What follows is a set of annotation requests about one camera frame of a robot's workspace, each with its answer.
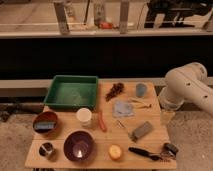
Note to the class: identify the black handled brush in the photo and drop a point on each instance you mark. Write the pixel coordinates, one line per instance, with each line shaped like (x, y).
(144, 153)

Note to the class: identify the bunch of dark grapes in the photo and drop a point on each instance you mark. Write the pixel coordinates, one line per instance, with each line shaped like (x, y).
(116, 89)

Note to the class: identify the blue cloth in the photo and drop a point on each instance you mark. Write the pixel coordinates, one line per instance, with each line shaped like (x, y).
(122, 109)

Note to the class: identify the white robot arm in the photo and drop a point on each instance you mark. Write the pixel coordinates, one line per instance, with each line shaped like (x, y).
(187, 83)

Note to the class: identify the black binder clip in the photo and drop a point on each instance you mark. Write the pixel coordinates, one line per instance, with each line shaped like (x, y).
(171, 149)

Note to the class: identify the metal fork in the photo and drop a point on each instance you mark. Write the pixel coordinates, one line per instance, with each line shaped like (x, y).
(123, 127)

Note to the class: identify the green plastic tray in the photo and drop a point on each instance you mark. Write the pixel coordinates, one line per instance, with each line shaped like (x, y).
(72, 92)

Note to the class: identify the brown bowl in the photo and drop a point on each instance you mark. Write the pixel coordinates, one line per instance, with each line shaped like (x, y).
(47, 116)

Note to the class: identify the blue plastic cup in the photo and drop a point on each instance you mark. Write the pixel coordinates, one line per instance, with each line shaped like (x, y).
(140, 90)

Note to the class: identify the blue sponge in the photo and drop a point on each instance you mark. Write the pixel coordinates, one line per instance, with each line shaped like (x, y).
(44, 125)

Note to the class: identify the white plastic cup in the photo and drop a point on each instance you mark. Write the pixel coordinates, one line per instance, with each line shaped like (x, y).
(84, 116)

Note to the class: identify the purple bowl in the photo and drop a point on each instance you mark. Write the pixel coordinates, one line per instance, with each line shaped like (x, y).
(78, 146)

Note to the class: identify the small metal cup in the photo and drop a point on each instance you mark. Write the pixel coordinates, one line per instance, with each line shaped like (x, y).
(47, 150)

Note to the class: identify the wooden table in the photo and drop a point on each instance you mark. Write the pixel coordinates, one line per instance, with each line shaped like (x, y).
(100, 159)

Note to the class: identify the grey block sponge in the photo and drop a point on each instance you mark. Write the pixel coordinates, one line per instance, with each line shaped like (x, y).
(141, 131)

